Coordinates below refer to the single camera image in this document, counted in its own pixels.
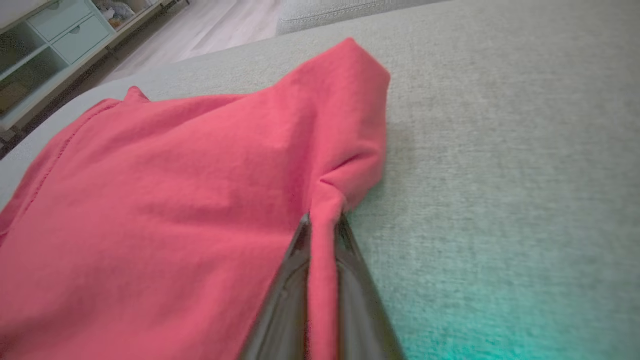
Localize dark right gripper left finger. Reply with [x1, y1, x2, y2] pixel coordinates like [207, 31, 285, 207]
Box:
[239, 214, 312, 360]

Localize red shorts white waistband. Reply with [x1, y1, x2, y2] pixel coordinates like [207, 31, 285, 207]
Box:
[0, 37, 392, 360]

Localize pale green cabinet drawer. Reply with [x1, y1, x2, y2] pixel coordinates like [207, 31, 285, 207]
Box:
[52, 14, 116, 65]
[27, 0, 94, 43]

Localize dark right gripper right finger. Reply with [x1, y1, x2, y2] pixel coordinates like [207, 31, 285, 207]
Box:
[336, 214, 407, 360]

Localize pale green tv cabinet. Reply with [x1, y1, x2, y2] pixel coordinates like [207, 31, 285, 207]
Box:
[0, 0, 192, 132]

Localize toys in cabinet shelf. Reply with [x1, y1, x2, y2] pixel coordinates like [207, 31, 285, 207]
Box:
[92, 0, 139, 29]

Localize large grey sofa seat cushion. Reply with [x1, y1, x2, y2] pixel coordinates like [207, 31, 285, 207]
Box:
[0, 0, 640, 360]

